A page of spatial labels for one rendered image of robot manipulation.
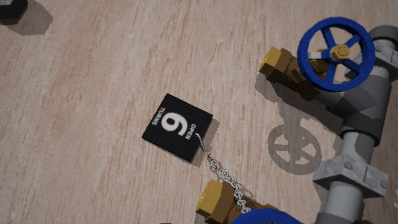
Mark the black square tag with metal chain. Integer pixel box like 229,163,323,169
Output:
142,93,251,214

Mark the grey pipe manifold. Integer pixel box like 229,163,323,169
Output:
195,17,398,224

